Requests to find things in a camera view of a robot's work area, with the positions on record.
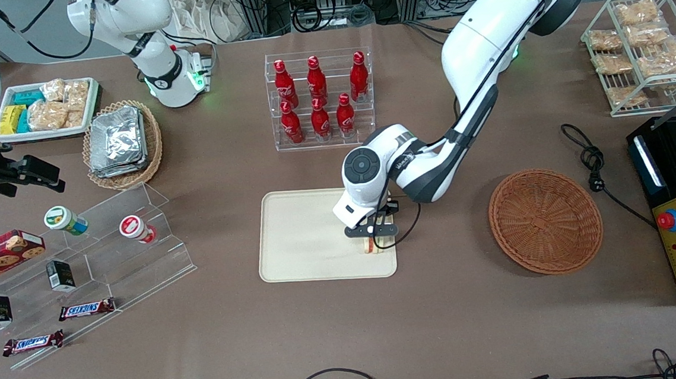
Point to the silver foil packet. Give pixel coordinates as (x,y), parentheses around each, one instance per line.
(117,133)
(129,168)

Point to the beige plastic tray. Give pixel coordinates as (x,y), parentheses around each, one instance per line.
(306,239)

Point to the clear bag of rice crackers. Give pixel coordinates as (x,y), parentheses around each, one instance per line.
(647,34)
(605,40)
(662,61)
(612,64)
(638,13)
(626,96)

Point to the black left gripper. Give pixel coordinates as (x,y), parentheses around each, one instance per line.
(389,208)

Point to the red emergency stop button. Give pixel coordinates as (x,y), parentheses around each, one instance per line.
(669,221)

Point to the triangular sandwich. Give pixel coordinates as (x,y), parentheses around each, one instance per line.
(381,249)

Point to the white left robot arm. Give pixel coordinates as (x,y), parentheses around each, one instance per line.
(482,42)

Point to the brown Snickers bar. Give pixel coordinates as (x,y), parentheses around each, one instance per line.
(86,309)
(33,343)

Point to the yellow snack packet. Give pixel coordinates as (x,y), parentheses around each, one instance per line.
(10,119)

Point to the cup with green lid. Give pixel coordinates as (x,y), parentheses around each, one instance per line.
(63,219)

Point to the red cola bottle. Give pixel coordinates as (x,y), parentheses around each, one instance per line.
(317,81)
(358,78)
(292,127)
(284,86)
(345,117)
(321,122)

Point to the clear acrylic stepped display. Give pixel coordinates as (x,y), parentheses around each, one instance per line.
(141,274)

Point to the light tan wicker basket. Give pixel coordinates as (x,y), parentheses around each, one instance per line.
(154,149)

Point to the teal snack packet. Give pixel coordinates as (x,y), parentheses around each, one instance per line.
(28,97)
(23,121)

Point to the white cloth bag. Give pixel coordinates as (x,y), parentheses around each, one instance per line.
(207,17)

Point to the clear acrylic bottle rack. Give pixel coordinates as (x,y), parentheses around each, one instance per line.
(335,143)

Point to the cup with red lid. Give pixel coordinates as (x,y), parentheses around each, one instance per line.
(135,228)

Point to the white rectangular snack tray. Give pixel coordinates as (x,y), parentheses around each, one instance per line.
(7,136)

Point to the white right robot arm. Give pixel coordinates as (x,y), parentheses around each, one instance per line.
(124,20)

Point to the brown round wicker basket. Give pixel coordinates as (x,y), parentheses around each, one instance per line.
(545,222)

